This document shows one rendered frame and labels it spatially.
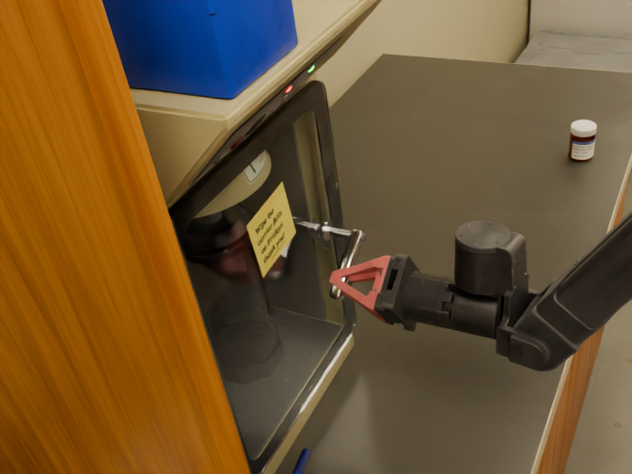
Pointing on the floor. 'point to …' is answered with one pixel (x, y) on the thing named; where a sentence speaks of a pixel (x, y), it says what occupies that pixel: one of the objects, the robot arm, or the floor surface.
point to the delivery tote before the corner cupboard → (578, 51)
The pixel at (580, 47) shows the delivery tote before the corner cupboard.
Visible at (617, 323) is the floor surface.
